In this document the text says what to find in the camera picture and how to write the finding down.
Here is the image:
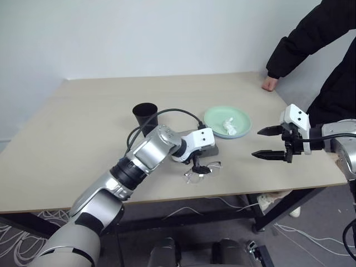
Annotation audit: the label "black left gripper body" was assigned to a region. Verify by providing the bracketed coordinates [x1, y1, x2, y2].
[189, 149, 208, 165]

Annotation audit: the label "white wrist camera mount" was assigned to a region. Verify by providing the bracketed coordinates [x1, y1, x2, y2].
[279, 103, 312, 155]
[170, 128, 216, 165]

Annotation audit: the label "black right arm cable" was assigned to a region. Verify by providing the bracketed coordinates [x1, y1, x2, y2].
[301, 132, 356, 144]

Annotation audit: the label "clear safety glasses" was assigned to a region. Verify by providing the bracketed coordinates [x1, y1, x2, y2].
[182, 160, 223, 185]

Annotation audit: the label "person's black-sleeved arm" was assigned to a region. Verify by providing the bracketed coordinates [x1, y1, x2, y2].
[266, 0, 356, 80]

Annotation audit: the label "person's black jacket torso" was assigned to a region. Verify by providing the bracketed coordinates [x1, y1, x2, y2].
[305, 33, 356, 125]

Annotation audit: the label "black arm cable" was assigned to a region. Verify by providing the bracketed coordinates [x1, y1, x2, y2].
[125, 107, 208, 155]
[301, 132, 356, 144]

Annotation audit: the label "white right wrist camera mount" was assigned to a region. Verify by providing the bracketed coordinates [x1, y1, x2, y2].
[279, 103, 312, 155]

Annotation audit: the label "dark rounded robot part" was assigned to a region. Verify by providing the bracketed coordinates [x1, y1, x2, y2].
[211, 238, 251, 267]
[147, 237, 181, 267]

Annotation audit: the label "person's bare hand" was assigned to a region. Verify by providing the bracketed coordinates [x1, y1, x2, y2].
[261, 77, 279, 91]

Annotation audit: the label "black plastic cup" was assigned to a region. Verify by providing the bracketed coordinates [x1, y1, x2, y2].
[132, 102, 159, 137]

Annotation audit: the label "black and silver bracket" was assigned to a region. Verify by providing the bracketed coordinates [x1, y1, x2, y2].
[246, 240, 275, 267]

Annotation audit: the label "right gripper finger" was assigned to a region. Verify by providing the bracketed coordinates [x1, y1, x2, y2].
[257, 125, 284, 137]
[251, 149, 286, 162]

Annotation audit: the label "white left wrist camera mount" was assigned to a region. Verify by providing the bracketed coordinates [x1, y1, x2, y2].
[170, 128, 216, 165]

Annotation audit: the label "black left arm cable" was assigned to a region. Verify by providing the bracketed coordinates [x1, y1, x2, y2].
[125, 107, 208, 155]

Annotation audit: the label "black metal table frame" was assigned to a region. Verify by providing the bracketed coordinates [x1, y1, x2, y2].
[0, 187, 348, 267]

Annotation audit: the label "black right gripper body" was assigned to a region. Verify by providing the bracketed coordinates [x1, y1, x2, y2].
[280, 123, 306, 164]

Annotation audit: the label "light green plate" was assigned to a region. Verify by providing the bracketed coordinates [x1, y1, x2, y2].
[204, 107, 253, 139]

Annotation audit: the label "black hanging cable loop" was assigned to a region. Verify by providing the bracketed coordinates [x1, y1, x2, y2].
[342, 216, 356, 256]

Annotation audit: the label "crumpled white tissue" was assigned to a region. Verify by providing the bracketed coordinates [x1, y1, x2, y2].
[221, 116, 239, 136]

